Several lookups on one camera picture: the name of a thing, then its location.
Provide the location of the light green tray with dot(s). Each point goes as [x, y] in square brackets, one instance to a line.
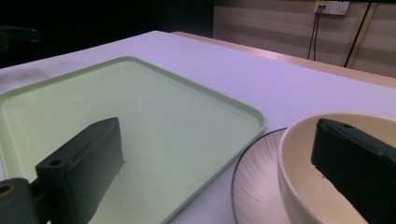
[162, 124]

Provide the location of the cream bowl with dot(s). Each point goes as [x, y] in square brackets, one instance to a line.
[305, 186]

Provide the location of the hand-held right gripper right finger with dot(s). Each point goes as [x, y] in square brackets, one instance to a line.
[358, 161]

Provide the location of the white wall socket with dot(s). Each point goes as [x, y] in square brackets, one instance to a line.
[332, 6]

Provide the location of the dark chair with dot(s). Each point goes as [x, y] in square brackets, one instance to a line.
[15, 35]

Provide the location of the white plate with dark rim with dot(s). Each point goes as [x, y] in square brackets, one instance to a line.
[258, 183]

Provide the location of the white tablecloth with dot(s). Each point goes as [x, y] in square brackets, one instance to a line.
[249, 81]

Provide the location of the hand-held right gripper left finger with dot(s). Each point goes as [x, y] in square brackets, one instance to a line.
[81, 168]

